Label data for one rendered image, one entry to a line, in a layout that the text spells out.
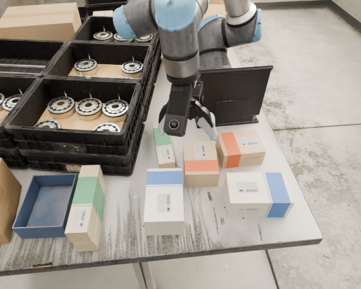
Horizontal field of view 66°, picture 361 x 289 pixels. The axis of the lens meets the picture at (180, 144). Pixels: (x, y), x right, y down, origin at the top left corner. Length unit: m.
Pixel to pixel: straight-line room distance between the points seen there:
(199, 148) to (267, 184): 0.28
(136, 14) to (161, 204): 0.53
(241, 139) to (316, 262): 0.94
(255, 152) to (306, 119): 1.53
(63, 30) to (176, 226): 1.29
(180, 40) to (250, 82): 0.64
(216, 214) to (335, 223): 1.12
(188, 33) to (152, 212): 0.53
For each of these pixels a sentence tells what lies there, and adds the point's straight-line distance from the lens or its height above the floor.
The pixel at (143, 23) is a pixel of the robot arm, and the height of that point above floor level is 1.28.
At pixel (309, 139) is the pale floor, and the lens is 2.38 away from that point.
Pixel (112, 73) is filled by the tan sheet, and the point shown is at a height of 0.83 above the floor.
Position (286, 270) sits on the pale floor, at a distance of 1.72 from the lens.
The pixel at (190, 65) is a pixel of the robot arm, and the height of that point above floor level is 1.25.
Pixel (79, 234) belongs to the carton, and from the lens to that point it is 0.86.
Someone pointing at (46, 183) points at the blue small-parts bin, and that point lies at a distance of 1.11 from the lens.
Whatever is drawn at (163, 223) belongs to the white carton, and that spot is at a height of 0.78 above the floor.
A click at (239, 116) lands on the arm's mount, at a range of 1.24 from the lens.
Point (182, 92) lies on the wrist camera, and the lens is 0.61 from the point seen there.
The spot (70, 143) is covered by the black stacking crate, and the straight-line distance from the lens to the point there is 1.00.
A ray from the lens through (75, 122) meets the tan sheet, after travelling 1.13.
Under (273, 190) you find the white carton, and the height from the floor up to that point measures 0.79.
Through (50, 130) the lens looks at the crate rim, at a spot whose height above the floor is 0.93.
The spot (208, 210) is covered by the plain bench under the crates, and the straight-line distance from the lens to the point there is 0.98.
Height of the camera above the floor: 1.54
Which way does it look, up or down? 46 degrees down
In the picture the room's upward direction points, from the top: straight up
